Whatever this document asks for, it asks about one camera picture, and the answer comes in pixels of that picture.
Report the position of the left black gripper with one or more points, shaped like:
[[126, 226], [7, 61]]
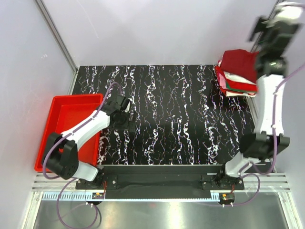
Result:
[[128, 126]]

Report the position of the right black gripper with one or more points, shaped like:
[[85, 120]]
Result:
[[259, 25]]

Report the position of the dark red t-shirt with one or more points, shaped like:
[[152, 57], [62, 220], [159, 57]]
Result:
[[240, 62]]

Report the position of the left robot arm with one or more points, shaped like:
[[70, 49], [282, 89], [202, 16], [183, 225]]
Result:
[[60, 157]]

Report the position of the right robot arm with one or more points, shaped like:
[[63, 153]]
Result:
[[268, 138]]

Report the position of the red plastic bin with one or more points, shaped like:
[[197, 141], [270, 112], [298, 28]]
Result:
[[65, 112]]

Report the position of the red folded t-shirt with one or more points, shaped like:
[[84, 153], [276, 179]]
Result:
[[234, 82]]

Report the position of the white folded t-shirt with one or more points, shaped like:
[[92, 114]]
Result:
[[235, 78]]

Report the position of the pink folded t-shirt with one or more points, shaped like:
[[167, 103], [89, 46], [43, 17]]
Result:
[[222, 81]]

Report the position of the green folded t-shirt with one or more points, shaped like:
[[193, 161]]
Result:
[[241, 87]]

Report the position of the cream folded t-shirt bottom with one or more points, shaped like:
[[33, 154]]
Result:
[[233, 93]]

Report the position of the left connector board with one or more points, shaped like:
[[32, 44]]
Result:
[[98, 195]]

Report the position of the connector board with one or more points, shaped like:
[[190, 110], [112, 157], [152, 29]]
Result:
[[228, 196], [98, 195]]

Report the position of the right connector board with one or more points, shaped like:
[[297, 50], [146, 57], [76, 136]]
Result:
[[228, 196]]

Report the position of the right aluminium frame post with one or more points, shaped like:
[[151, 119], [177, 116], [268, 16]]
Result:
[[260, 26]]

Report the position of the aluminium frame post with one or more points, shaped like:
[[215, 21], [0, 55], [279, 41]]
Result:
[[260, 26], [52, 27]]

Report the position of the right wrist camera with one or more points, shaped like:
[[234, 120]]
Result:
[[289, 12]]

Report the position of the white slotted cable duct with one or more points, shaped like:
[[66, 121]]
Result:
[[112, 195]]

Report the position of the left aluminium frame post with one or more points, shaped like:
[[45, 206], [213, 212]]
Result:
[[52, 27]]

